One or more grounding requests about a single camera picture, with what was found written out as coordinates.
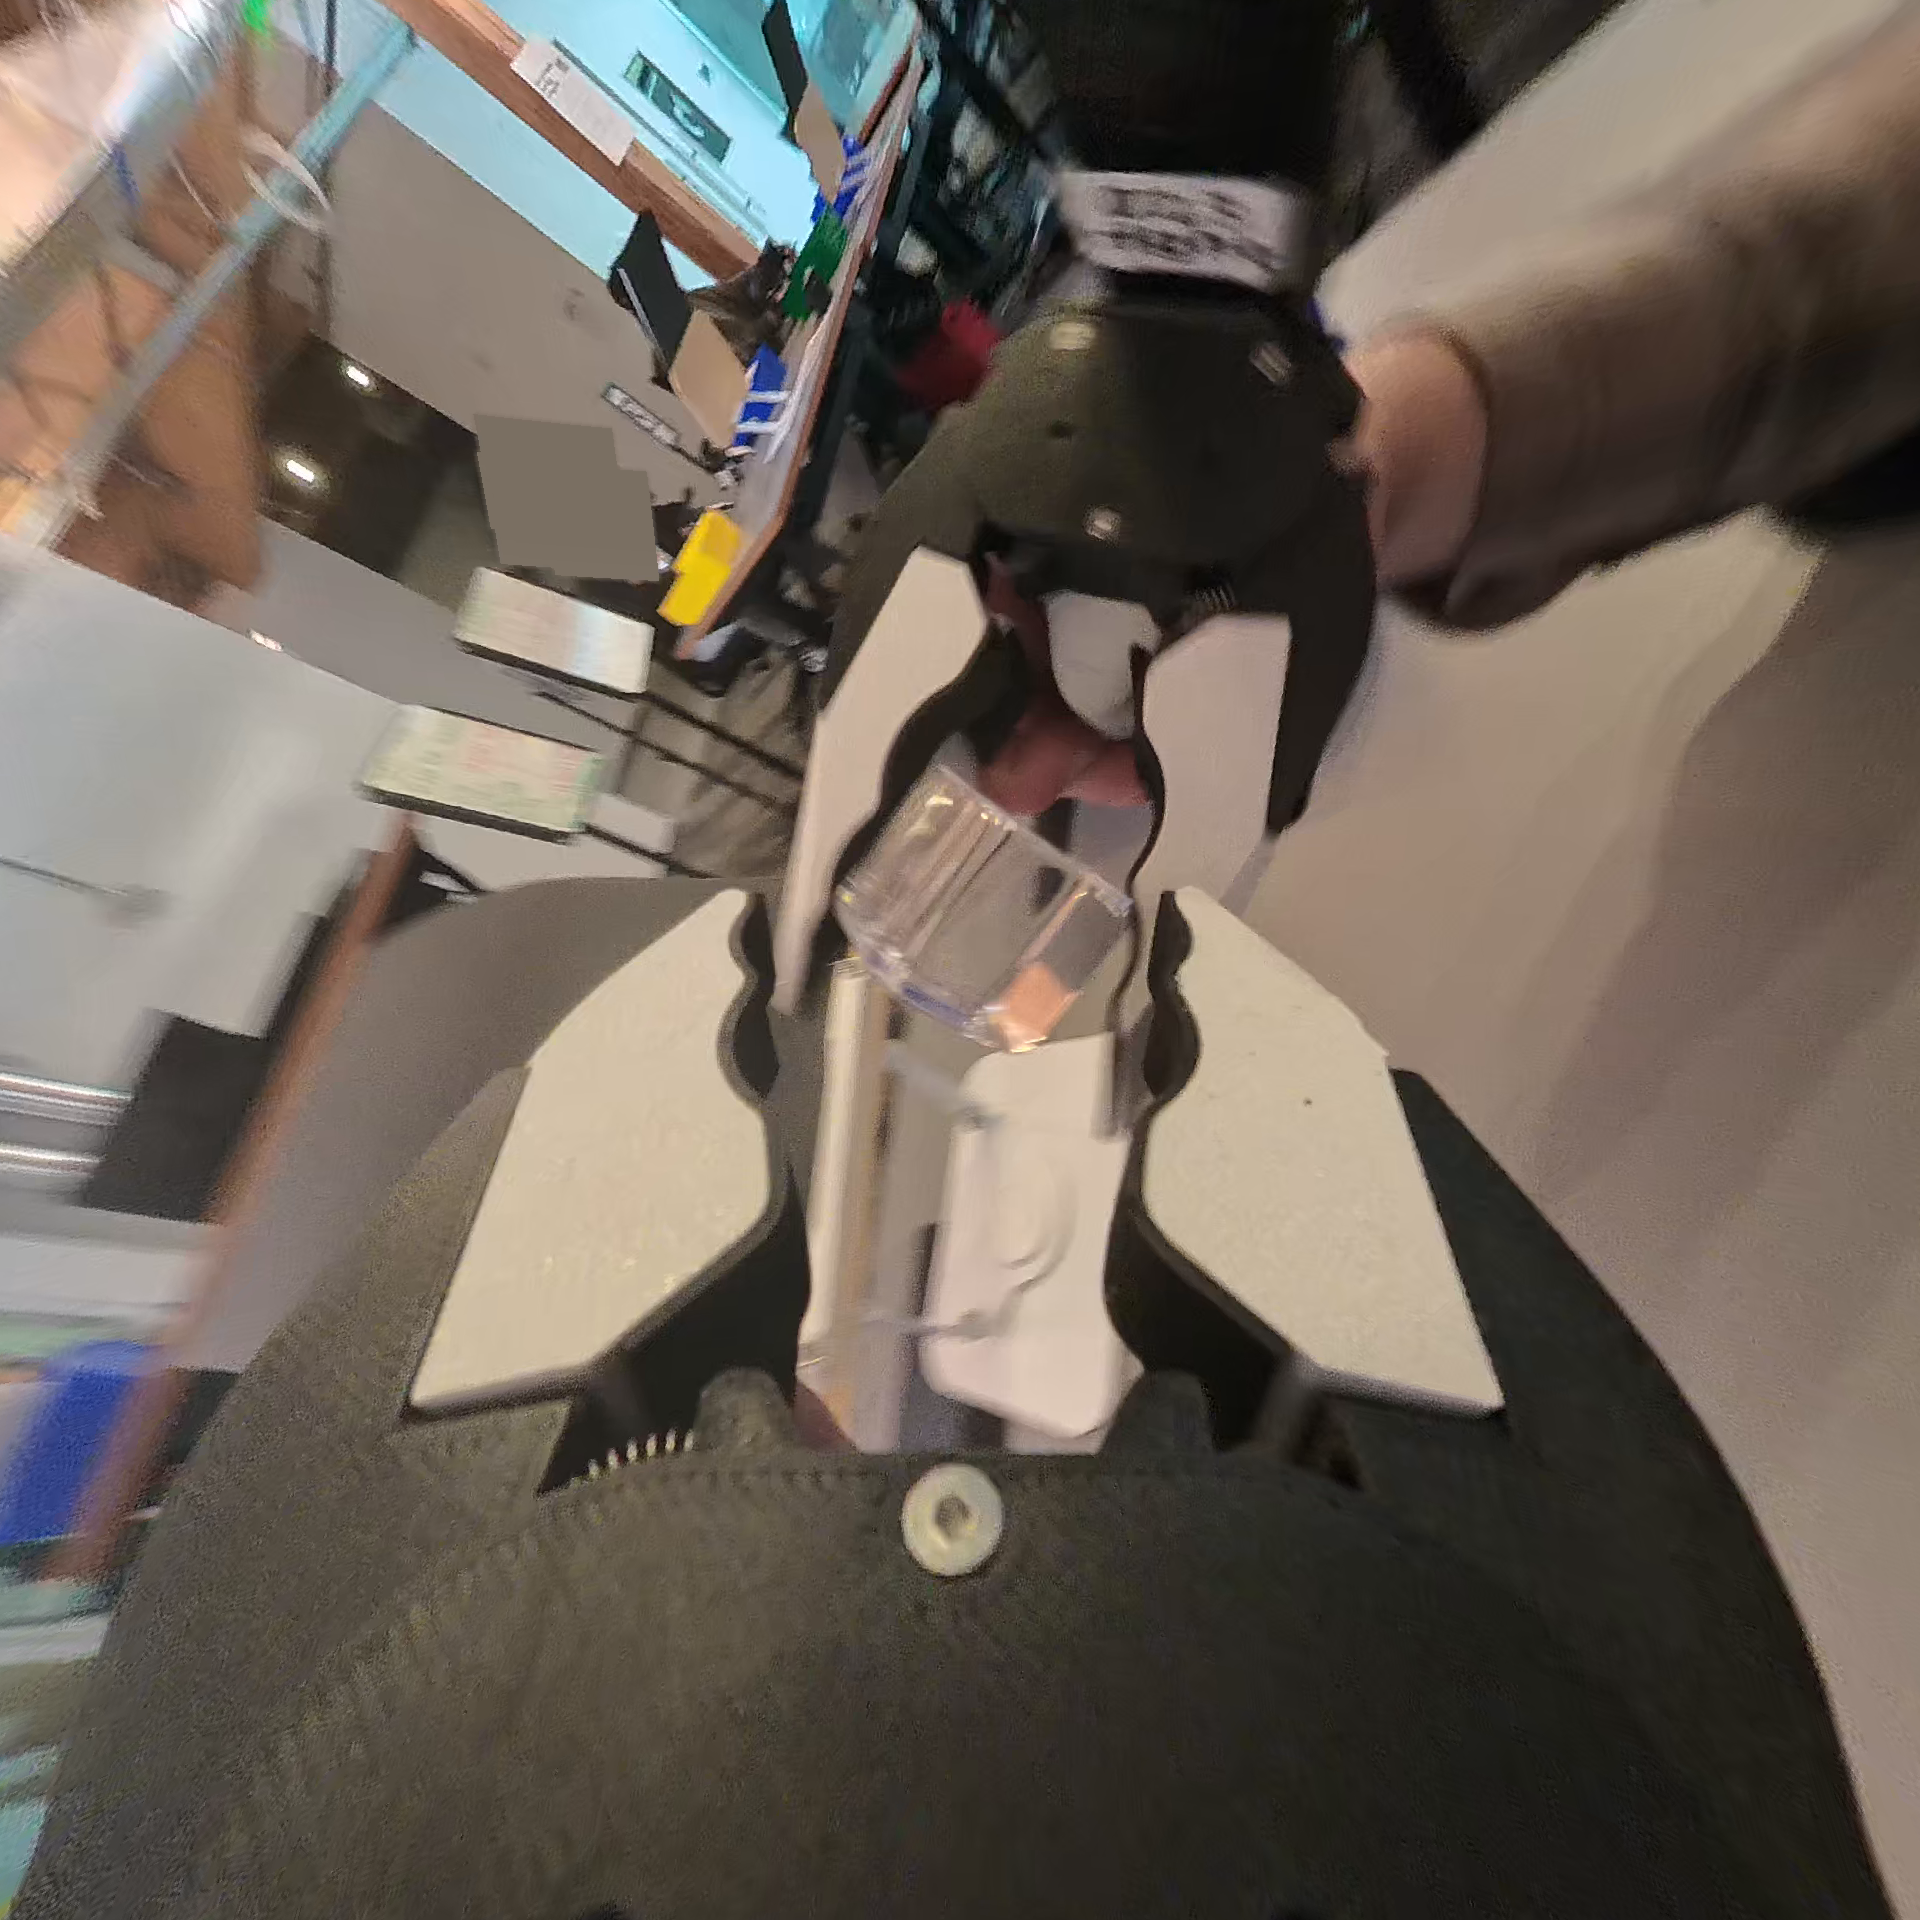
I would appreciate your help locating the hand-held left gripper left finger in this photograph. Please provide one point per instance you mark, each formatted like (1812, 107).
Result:
(614, 1185)

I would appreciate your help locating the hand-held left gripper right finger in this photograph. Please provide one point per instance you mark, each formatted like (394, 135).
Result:
(1291, 1185)

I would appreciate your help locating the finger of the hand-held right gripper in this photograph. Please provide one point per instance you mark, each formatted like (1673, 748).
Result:
(884, 705)
(1222, 735)

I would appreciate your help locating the clear acrylic block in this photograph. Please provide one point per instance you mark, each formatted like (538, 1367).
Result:
(975, 931)

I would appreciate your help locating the person's right forearm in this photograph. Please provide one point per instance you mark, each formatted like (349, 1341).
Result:
(1680, 344)

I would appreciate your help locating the person's right hand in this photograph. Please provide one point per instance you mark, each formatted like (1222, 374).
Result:
(1411, 464)

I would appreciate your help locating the yellow storage bin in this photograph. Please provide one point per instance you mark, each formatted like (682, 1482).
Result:
(702, 570)

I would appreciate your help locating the light wood panel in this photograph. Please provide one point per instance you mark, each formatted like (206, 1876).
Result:
(863, 1200)

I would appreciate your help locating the white rounded board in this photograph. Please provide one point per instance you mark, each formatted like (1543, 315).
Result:
(1020, 1274)

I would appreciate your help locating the blue storage bins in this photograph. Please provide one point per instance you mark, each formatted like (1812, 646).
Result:
(765, 392)

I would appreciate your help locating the printed paper sheet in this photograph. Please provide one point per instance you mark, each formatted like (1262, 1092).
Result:
(480, 772)
(555, 631)

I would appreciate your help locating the long wooden workbench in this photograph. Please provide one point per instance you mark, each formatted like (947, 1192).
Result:
(819, 360)

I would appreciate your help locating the blue box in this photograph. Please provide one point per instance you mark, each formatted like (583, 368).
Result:
(69, 1441)

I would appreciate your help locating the white label sheet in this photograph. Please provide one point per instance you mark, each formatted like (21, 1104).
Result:
(570, 92)

